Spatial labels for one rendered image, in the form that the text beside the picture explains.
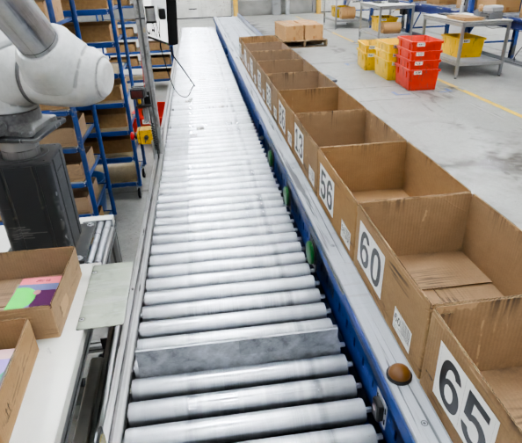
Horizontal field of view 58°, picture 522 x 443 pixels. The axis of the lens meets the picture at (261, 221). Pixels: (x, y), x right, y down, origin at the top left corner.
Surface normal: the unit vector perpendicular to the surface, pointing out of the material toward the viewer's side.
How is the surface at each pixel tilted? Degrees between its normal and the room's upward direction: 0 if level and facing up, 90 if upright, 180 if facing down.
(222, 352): 90
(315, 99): 89
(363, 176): 89
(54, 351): 0
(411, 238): 89
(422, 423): 0
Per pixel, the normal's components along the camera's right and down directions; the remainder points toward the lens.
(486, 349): 0.14, 0.46
